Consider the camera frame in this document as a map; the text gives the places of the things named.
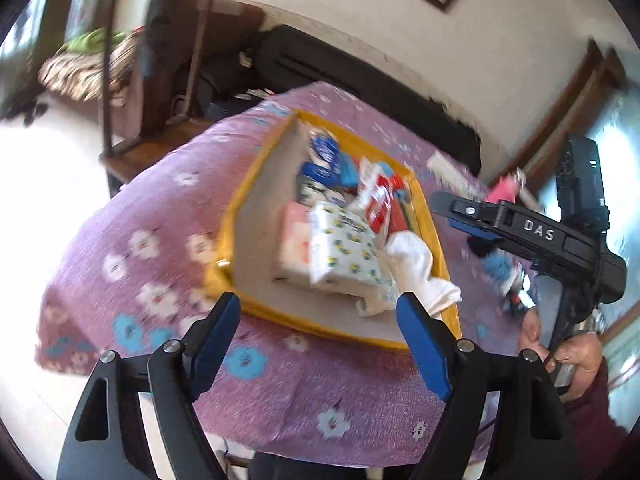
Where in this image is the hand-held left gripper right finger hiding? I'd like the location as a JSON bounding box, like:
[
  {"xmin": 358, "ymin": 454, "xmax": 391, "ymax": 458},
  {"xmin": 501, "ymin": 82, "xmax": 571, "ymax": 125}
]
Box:
[{"xmin": 396, "ymin": 291, "xmax": 583, "ymax": 480}]

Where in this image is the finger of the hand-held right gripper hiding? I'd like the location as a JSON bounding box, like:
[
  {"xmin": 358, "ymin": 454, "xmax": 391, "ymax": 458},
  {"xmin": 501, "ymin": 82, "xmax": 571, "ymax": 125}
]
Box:
[
  {"xmin": 431, "ymin": 190, "xmax": 503, "ymax": 237},
  {"xmin": 467, "ymin": 235, "xmax": 507, "ymax": 259}
]

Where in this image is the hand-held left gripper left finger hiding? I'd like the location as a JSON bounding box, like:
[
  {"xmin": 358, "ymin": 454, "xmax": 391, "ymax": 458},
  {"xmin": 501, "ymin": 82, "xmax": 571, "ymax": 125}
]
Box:
[{"xmin": 56, "ymin": 291, "xmax": 242, "ymax": 480}]

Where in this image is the blue fuzzy cloth red trim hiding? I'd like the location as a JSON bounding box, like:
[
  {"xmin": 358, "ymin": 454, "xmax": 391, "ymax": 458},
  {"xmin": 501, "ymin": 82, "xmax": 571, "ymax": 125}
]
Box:
[{"xmin": 482, "ymin": 252, "xmax": 531, "ymax": 311}]

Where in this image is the white sock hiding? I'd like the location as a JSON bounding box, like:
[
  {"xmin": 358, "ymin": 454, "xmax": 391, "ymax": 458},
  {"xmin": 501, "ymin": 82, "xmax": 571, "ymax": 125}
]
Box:
[{"xmin": 357, "ymin": 230, "xmax": 463, "ymax": 318}]

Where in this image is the red and white snack packet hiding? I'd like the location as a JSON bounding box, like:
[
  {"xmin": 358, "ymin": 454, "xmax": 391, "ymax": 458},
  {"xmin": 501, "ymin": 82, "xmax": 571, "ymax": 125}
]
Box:
[{"xmin": 357, "ymin": 157, "xmax": 416, "ymax": 236}]

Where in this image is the yellow cardboard box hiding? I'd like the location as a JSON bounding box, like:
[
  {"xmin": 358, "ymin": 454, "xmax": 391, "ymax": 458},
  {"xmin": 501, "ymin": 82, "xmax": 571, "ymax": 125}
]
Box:
[{"xmin": 202, "ymin": 108, "xmax": 463, "ymax": 351}]

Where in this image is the yellow floral tissue pack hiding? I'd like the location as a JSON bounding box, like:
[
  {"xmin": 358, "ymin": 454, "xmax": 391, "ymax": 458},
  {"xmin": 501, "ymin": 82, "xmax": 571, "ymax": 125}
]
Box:
[{"xmin": 307, "ymin": 200, "xmax": 396, "ymax": 296}]

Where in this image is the pink tissue pack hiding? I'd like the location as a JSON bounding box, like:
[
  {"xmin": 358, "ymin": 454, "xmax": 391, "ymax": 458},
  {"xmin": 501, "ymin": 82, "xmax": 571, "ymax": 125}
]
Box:
[{"xmin": 272, "ymin": 202, "xmax": 321, "ymax": 286}]

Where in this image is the small floral tissue pack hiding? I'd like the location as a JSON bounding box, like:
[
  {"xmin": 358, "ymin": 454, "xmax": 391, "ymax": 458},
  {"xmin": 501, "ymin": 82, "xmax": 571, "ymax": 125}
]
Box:
[{"xmin": 299, "ymin": 181, "xmax": 346, "ymax": 207}]

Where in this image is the blue tissue pack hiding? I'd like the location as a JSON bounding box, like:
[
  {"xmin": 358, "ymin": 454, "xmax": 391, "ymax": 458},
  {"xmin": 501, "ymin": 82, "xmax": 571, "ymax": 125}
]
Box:
[
  {"xmin": 307, "ymin": 130, "xmax": 358, "ymax": 168},
  {"xmin": 297, "ymin": 160, "xmax": 351, "ymax": 187}
]

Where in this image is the person's right forearm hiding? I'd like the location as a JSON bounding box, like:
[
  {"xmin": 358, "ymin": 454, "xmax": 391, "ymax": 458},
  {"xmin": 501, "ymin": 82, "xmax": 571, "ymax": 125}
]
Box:
[{"xmin": 564, "ymin": 360, "xmax": 637, "ymax": 480}]

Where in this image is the person's right hand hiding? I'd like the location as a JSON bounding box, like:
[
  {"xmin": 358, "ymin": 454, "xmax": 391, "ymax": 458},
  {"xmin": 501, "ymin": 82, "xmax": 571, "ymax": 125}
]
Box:
[{"xmin": 517, "ymin": 310, "xmax": 608, "ymax": 403}]

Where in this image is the folded white paper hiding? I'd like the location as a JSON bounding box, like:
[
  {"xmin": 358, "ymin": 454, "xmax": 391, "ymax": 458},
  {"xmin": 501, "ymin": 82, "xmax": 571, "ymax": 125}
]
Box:
[{"xmin": 427, "ymin": 150, "xmax": 481, "ymax": 196}]

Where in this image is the pink bottle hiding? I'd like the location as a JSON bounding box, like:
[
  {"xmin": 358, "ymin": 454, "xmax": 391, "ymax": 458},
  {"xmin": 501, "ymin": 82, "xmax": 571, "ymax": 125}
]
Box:
[{"xmin": 485, "ymin": 170, "xmax": 526, "ymax": 206}]

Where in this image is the purple floral tablecloth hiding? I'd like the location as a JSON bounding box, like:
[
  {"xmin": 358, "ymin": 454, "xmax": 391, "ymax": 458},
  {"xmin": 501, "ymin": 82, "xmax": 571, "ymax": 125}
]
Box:
[{"xmin": 35, "ymin": 82, "xmax": 551, "ymax": 466}]

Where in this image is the wooden chair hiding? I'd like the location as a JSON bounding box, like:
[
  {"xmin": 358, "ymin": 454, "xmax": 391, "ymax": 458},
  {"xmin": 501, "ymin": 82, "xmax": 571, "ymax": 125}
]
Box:
[{"xmin": 97, "ymin": 0, "xmax": 266, "ymax": 196}]

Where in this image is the patterned cloth pile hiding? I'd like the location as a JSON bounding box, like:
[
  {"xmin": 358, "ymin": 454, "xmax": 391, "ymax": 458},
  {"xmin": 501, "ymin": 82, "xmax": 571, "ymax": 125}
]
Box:
[{"xmin": 37, "ymin": 27, "xmax": 141, "ymax": 106}]

